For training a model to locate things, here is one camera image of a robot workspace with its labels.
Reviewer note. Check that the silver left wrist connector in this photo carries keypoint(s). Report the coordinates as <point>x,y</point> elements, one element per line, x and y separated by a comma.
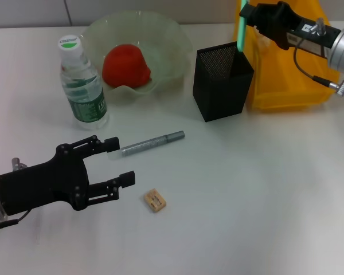
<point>17,163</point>

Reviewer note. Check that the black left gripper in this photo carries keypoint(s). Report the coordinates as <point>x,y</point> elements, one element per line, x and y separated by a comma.
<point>46,183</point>

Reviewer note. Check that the black mesh pen holder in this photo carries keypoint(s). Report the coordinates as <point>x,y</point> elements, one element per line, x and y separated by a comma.
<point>223,97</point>

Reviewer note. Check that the small wooden pencil sharpener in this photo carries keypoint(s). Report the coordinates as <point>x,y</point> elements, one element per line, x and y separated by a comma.
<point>155,201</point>

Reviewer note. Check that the green utility knife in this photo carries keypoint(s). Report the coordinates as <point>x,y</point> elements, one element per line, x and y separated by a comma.
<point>241,31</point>

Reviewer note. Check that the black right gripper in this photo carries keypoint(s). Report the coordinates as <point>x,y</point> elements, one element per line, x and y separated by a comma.
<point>278,23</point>

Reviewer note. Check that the green glass fruit plate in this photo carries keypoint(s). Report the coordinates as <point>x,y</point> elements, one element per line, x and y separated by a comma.
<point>166,43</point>

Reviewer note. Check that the yellow plastic bin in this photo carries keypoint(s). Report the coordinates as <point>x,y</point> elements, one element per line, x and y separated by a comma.
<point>275,86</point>

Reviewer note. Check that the grey marker pen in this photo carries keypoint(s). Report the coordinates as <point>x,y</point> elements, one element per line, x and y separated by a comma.
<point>149,143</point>

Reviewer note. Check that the clear bottle with green label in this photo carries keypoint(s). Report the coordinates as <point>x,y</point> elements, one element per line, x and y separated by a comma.
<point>86,100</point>

